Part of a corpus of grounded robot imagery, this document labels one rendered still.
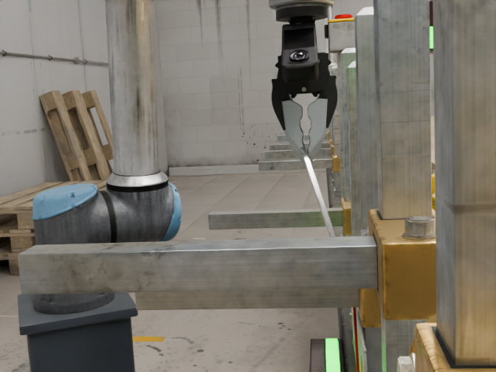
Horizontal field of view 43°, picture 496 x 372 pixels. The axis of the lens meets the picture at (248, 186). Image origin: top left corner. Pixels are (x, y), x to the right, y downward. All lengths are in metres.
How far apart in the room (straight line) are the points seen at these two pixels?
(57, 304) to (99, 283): 1.05
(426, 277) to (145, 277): 0.19
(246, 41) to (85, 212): 7.36
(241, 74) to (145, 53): 7.25
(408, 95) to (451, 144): 0.25
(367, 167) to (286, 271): 0.30
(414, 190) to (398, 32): 0.11
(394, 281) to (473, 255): 0.19
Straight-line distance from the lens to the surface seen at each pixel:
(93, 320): 1.49
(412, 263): 0.40
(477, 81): 0.21
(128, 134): 1.51
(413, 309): 0.41
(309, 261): 0.44
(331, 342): 0.96
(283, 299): 0.71
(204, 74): 8.83
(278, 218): 1.20
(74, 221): 1.48
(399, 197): 0.47
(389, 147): 0.46
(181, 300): 0.73
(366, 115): 0.71
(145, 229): 1.54
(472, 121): 0.21
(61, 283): 0.48
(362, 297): 0.67
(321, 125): 0.88
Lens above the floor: 1.06
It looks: 8 degrees down
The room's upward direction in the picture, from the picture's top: 3 degrees counter-clockwise
